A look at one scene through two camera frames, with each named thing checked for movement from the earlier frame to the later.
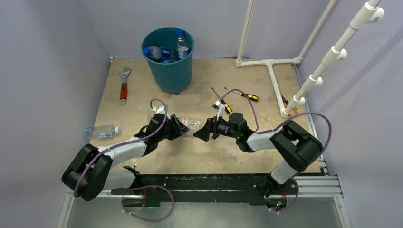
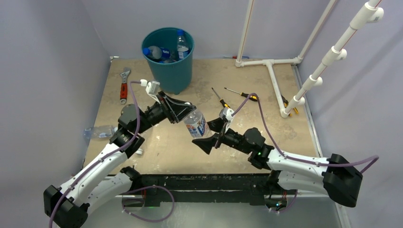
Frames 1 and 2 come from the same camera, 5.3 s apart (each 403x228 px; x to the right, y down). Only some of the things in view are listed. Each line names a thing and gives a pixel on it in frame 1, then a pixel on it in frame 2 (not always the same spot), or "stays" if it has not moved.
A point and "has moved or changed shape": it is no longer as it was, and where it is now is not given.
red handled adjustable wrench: x=124 y=86 stays
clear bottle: x=100 y=131 stays
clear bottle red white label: x=193 y=124 has moved or changed shape
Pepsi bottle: x=156 y=52 stays
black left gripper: x=178 y=129 -> x=180 y=108
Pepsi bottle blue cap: x=182 y=46 stays
